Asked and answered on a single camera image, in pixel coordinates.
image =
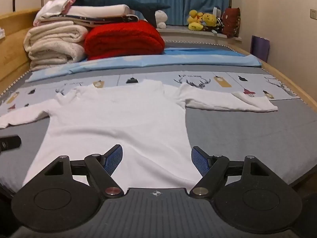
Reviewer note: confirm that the white container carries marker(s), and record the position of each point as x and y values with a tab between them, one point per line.
218	12

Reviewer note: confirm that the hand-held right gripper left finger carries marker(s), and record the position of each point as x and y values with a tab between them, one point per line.
113	160

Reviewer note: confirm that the red folded blanket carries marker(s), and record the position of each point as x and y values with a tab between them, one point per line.
123	39

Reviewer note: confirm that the pink and white cloth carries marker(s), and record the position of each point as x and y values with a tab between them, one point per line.
53	8

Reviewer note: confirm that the wall socket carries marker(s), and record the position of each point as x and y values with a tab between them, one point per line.
313	14

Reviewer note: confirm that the beige trimmed folded blanket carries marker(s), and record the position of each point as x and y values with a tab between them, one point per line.
99	21

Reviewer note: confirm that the light blue sheet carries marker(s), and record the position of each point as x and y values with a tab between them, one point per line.
153	59

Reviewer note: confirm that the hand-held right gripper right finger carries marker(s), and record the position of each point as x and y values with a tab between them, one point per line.
201	162

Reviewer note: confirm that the cream folded quilt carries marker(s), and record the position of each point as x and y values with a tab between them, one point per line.
53	43

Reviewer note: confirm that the white long-sleeved shirt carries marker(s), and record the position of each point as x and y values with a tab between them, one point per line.
111	119

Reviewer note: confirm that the yellow bear plush toy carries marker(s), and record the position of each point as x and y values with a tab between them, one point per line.
210	19

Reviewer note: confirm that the dark red cushion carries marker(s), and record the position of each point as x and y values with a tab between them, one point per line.
230	22

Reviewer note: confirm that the white folded pillow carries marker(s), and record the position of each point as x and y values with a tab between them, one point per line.
99	10

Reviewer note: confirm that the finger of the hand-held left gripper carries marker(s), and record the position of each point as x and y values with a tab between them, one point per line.
8	143

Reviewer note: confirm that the white plush toy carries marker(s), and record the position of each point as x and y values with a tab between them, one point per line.
161	17

